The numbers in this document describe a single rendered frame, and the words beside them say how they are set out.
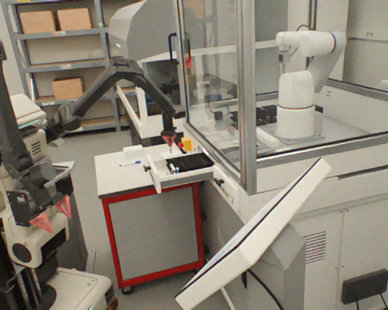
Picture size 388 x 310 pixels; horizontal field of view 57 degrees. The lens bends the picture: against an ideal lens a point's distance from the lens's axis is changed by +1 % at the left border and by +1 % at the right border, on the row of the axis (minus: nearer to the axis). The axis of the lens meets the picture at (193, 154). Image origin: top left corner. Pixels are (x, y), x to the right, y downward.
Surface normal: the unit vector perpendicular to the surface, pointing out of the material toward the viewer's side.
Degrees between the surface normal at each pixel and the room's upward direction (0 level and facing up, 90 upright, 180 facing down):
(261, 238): 40
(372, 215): 90
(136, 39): 90
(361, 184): 90
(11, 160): 90
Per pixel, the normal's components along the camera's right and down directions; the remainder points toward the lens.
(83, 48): 0.18, 0.36
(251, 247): 0.46, -0.60
